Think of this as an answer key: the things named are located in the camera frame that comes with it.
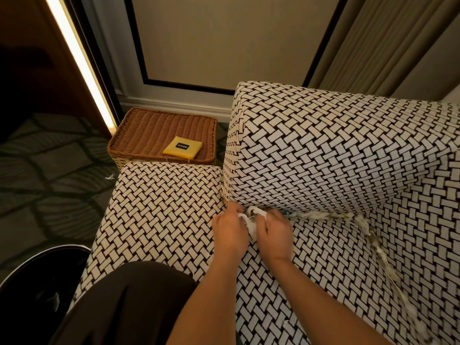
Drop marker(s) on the person's left hand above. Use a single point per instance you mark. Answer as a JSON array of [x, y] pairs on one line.
[[229, 234]]

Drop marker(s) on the person's right hand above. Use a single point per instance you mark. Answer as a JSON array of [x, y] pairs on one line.
[[276, 237]]

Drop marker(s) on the person's right fingers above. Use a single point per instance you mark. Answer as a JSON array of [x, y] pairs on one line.
[[269, 216]]

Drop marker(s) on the person's left fingers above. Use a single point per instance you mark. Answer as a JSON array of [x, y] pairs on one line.
[[234, 208]]

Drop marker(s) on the white tissue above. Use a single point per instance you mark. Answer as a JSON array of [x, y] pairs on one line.
[[251, 220]]

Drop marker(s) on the person's left forearm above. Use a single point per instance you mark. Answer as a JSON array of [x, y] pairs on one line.
[[212, 301]]

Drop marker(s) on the person's right forearm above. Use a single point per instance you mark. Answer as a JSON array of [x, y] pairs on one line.
[[316, 305]]

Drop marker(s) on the black and white woven armchair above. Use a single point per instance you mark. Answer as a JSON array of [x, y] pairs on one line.
[[323, 183]]

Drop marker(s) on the yellow square packet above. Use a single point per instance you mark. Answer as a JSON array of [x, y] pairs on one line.
[[182, 146]]

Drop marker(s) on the brown wicker basket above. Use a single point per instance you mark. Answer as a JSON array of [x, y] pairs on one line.
[[161, 134]]

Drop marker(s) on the line of paper scrap litter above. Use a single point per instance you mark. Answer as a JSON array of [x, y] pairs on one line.
[[377, 247]]

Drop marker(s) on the person's dark trousers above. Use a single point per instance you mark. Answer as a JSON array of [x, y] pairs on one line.
[[125, 305]]

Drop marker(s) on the beige curtain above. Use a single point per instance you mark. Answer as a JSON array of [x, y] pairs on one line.
[[381, 46]]

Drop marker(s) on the lit vertical light strip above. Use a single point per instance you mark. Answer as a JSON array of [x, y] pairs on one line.
[[81, 61]]

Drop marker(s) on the black round waste bin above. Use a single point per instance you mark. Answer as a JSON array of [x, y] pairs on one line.
[[36, 294]]

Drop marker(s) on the dark wooden wardrobe panel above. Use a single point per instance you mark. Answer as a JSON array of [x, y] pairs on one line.
[[36, 57]]

